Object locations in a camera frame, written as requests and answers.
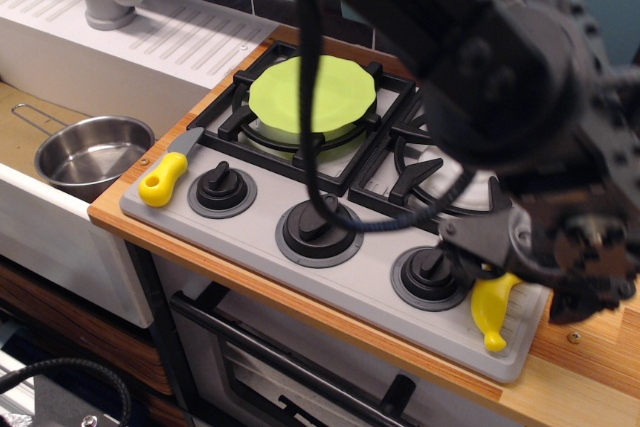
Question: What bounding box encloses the right black burner grate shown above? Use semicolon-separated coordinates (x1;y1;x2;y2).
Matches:
349;93;512;234

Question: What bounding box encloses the toy oven door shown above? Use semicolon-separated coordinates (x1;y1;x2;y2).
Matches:
169;283;493;426

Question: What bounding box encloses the green plastic plate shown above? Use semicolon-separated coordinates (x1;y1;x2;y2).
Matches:
248;55;377;134

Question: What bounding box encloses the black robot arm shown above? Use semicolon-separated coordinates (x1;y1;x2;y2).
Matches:
296;0;639;324

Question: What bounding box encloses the black stove knob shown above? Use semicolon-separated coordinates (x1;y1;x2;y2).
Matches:
275;200;364;269
390;247;473;312
187;161;257;219

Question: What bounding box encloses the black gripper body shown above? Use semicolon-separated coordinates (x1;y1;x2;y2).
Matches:
438;181;639;305

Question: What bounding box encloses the white right burner cap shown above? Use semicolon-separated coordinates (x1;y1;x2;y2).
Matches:
419;153;493;211

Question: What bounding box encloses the stainless steel pot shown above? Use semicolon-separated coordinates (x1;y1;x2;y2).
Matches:
11;103;155;203

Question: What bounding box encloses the black braided cable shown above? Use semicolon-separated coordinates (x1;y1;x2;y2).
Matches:
279;0;471;235

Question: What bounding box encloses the yellow handled toy knife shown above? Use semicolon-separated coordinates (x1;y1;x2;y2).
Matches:
138;127;204;207

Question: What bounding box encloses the black cable lower left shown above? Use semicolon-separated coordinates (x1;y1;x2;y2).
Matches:
0;357;132;427

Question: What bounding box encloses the white toy sink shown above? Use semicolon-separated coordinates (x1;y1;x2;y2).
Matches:
1;0;274;328

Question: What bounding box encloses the left black burner grate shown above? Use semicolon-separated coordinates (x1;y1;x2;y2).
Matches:
188;41;416;196

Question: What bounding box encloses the right black stove knob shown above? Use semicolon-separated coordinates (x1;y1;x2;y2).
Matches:
390;247;473;312

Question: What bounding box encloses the yellow toy banana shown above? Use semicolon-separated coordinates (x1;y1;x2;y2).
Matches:
471;273;522;352

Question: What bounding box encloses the left black stove knob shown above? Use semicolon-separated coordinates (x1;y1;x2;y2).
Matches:
187;161;257;219

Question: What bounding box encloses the black burner grate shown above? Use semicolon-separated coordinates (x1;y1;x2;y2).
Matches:
349;93;512;234
188;41;416;196

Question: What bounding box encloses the middle black stove knob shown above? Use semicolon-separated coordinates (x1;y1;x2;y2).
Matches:
275;200;364;269

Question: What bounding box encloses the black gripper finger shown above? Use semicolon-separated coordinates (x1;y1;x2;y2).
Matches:
549;281;604;325
450;247;495;291

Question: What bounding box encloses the grey toy stove top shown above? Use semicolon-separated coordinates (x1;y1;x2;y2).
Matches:
118;40;554;385

